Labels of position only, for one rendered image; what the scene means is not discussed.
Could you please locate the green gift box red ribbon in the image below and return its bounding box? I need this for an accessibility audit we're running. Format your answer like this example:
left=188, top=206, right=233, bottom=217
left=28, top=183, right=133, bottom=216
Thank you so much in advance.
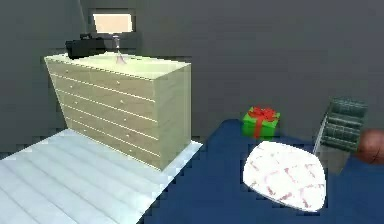
left=241, top=105, right=281, bottom=140

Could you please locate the brown basketball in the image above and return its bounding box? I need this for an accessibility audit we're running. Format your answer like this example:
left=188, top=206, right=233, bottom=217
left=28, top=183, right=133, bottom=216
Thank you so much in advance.
left=355, top=128, right=384, bottom=165

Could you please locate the white pillow with red pattern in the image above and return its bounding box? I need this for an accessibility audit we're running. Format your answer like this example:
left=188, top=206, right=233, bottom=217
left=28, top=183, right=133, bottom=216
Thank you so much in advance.
left=242, top=140, right=327, bottom=213

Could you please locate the blue bed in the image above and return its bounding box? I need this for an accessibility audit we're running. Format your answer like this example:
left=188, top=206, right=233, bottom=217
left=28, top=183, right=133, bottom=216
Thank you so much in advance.
left=136, top=118, right=384, bottom=224

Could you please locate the beige chest of drawers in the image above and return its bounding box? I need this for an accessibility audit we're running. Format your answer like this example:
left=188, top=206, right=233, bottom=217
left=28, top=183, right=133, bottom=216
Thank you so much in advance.
left=43, top=51, right=193, bottom=171

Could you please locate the black box-shaped object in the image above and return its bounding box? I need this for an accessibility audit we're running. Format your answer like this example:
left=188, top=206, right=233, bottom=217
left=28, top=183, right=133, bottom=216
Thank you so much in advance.
left=65, top=33, right=108, bottom=60

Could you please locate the table lamp with pale shade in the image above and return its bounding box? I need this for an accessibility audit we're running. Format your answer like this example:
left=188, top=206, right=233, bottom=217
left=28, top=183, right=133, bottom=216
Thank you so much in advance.
left=92, top=13, right=134, bottom=65

